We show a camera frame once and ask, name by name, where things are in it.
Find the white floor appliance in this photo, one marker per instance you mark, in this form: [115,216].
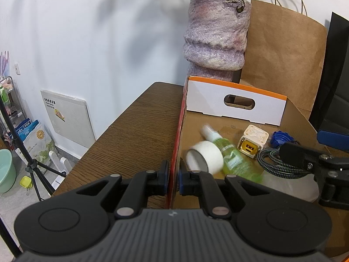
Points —
[62,169]

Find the beige cube charger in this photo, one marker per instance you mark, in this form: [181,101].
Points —
[253,142]

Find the orange cardboard box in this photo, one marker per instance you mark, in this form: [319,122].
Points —
[245,106]

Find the black tripod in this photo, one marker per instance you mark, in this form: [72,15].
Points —
[20,147]

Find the metal storage rack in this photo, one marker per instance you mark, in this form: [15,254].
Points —
[11,109]

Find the purple textured vase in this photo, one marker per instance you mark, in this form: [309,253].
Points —
[215,35]

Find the blue plastic cap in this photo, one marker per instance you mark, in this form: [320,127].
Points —
[280,138]

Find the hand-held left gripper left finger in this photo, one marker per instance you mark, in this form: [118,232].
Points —
[163,180]

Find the translucent plastic container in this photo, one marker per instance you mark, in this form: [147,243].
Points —
[289,188]

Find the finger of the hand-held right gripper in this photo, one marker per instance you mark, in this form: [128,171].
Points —
[334,140]
[297,154]

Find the white and green bag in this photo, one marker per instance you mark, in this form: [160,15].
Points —
[42,144]

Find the white tape roll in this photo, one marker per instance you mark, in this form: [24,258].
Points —
[211,152]

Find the blue printed bag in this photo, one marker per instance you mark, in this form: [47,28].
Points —
[24,129]

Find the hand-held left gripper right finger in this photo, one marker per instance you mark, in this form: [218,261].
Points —
[182,182]

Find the green spray bottle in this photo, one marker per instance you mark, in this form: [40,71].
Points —
[234,161]

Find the white wall panel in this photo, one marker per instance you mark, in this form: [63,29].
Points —
[69,117]

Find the green plastic basin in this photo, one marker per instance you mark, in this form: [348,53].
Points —
[5,170]

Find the yellow plastic scoop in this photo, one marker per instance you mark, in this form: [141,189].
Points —
[26,182]

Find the white wall switch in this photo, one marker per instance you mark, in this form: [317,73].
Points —
[17,68]

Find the black paper bag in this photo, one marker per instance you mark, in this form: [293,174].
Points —
[336,82]

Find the brown paper bag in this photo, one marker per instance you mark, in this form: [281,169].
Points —
[283,60]

